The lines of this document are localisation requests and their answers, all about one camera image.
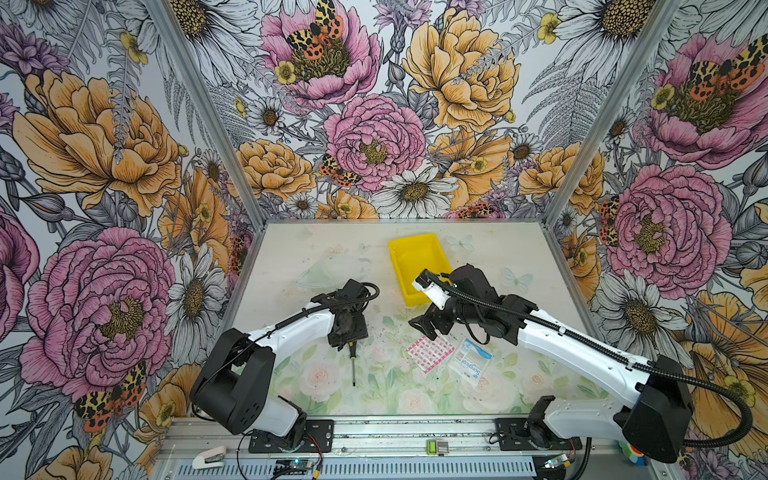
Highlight yellow black handled screwdriver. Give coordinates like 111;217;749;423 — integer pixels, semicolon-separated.
348;341;357;387

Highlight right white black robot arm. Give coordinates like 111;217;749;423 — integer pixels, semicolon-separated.
409;265;693;463

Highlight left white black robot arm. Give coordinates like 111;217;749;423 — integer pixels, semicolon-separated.
190;279;380;453

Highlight yellow plastic bin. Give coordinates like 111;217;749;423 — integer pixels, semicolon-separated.
388;233;452;308

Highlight pink patterned sticker sheet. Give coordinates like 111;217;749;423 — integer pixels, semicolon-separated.
406;336;455;374

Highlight clear blue plastic packet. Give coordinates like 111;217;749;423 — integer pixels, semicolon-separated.
448;339;493;387

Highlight small green display module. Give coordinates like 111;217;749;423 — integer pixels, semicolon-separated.
426;439;450;456

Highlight left green circuit board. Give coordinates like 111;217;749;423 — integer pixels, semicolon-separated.
271;459;323;480

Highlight green circuit board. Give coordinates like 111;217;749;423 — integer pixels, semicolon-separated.
542;453;571;469
271;459;323;480

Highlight right green circuit board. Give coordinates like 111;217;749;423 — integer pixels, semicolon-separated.
542;453;571;469

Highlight white pink stapler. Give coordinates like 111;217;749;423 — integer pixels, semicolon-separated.
192;446;227;470

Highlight colourful flower toy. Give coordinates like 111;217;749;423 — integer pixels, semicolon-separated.
618;441;647;467

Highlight left black cable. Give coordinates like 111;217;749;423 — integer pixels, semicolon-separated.
197;281;382;415

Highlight aluminium front rail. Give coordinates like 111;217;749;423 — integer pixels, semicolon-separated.
150;415;682;479

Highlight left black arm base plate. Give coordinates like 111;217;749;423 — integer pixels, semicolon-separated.
247;419;335;454

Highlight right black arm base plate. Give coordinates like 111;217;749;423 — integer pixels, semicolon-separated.
490;417;583;451

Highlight right black corrugated cable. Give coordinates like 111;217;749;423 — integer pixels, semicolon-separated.
419;269;754;449

